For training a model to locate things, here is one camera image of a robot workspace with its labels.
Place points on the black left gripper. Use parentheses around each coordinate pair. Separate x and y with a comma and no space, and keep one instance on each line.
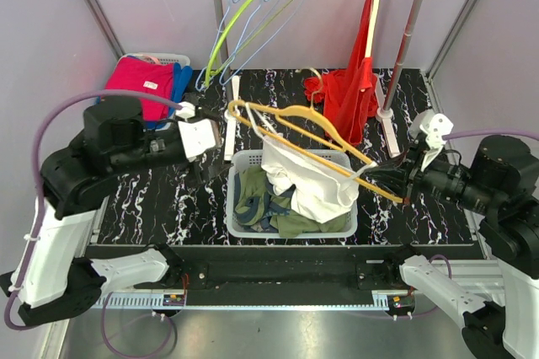
(212,168)

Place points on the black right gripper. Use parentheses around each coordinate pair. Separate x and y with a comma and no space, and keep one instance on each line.
(393,174)

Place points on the olive green tank top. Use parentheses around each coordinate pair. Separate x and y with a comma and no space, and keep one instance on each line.
(257,209)

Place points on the white tank top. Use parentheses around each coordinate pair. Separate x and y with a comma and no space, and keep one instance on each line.
(319,192)

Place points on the lime green hanger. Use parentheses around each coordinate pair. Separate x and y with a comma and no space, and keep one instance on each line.
(199,83)

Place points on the red tank top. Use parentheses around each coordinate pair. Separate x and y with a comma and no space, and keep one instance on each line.
(348,95)

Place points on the white hanger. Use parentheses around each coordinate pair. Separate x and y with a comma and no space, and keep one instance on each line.
(371,27)

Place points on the light blue wire hanger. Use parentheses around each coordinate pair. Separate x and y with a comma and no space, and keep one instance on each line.
(227,13)

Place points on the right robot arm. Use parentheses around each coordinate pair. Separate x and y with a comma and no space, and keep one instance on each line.
(500,187)

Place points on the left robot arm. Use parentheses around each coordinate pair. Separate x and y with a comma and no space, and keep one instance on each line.
(51,283)

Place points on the white plastic mesh basket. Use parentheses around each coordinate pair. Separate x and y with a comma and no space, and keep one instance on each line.
(243,160)

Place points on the small white basket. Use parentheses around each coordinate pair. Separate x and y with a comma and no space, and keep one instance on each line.
(160,57)

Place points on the folded clothes stack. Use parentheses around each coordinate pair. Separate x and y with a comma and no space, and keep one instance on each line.
(154,113)

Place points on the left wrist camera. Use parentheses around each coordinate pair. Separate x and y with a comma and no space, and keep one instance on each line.
(198,128)

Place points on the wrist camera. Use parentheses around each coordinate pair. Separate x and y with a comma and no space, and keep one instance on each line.
(198,128)
(432,127)

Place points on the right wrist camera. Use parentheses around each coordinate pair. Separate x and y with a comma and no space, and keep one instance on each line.
(432,127)

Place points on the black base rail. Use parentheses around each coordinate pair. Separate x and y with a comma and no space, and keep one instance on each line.
(276,275)

